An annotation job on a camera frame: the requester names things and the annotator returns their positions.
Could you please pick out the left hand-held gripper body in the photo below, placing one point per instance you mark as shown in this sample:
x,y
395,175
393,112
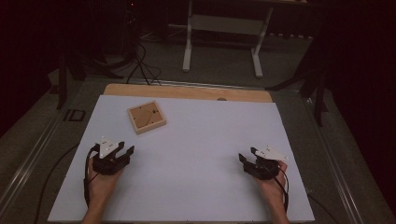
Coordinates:
x,y
107,165

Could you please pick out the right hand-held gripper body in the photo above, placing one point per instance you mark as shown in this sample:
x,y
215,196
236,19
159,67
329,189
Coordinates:
x,y
261,169

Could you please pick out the square wooden board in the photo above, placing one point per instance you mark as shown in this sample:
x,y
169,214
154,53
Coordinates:
x,y
146,117

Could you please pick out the person's left hand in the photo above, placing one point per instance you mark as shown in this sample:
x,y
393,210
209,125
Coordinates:
x,y
102,186

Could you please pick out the person's right hand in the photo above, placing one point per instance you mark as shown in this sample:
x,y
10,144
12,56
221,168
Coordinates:
x,y
274,189

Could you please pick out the white table mat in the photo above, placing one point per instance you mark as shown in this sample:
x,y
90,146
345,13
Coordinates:
x,y
193,174

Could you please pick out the black metal stand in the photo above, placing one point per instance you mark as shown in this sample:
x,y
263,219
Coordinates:
x,y
62,81
319,93

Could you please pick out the metal floor rail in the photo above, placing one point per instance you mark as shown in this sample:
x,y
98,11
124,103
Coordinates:
x,y
21,175
337,174

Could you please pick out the white metal desk frame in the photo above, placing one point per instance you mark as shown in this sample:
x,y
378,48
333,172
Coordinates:
x,y
225,25

